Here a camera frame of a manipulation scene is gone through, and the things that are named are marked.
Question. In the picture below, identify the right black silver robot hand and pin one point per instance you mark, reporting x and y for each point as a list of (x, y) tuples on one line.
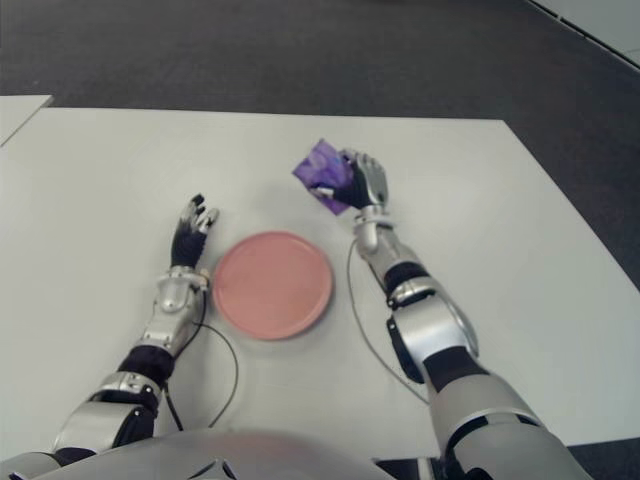
[(372, 182)]

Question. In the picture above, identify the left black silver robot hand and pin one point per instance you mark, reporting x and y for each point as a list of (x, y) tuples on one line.
[(187, 245)]

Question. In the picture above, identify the purple tissue paper pack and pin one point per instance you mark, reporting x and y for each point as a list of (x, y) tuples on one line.
[(322, 167)]

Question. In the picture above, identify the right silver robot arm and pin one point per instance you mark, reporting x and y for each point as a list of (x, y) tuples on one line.
[(435, 330)]

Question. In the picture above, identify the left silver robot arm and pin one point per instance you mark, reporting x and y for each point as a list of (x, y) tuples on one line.
[(167, 310)]

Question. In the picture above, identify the pink round plate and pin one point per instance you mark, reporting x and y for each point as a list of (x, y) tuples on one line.
[(272, 285)]

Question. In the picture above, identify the silver robot torso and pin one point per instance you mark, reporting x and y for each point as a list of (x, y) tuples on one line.
[(240, 457)]

